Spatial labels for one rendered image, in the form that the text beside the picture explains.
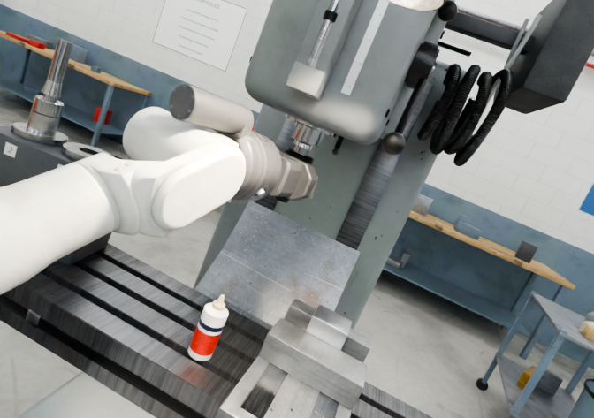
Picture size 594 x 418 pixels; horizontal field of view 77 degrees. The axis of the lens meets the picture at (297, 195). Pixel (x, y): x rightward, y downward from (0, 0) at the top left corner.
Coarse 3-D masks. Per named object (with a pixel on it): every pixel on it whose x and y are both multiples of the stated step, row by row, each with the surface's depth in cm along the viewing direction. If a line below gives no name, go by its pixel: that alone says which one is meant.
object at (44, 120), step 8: (40, 104) 68; (32, 112) 68; (40, 112) 68; (48, 112) 68; (56, 112) 69; (32, 120) 68; (40, 120) 68; (48, 120) 69; (56, 120) 70; (32, 128) 69; (40, 128) 69; (48, 128) 70; (56, 128) 71
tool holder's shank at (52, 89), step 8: (64, 40) 68; (56, 48) 67; (64, 48) 67; (56, 56) 67; (64, 56) 68; (56, 64) 67; (64, 64) 68; (56, 72) 68; (64, 72) 69; (48, 80) 68; (56, 80) 68; (48, 88) 68; (56, 88) 69; (48, 96) 69; (56, 96) 69
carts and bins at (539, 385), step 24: (552, 312) 229; (576, 336) 197; (504, 360) 267; (480, 384) 278; (504, 384) 231; (528, 384) 200; (552, 384) 241; (576, 384) 255; (528, 408) 213; (552, 408) 225; (576, 408) 194
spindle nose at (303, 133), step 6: (294, 126) 57; (300, 126) 56; (306, 126) 55; (294, 132) 57; (300, 132) 56; (306, 132) 55; (312, 132) 55; (318, 132) 56; (294, 138) 56; (300, 138) 56; (306, 138) 56; (312, 138) 56; (318, 138) 56; (312, 144) 56; (318, 144) 57
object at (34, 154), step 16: (0, 128) 67; (16, 128) 67; (0, 144) 66; (16, 144) 65; (32, 144) 66; (48, 144) 69; (64, 144) 69; (80, 144) 73; (0, 160) 66; (16, 160) 66; (32, 160) 66; (48, 160) 65; (64, 160) 65; (0, 176) 67; (16, 176) 66; (32, 176) 66; (96, 240) 75; (64, 256) 68; (80, 256) 71
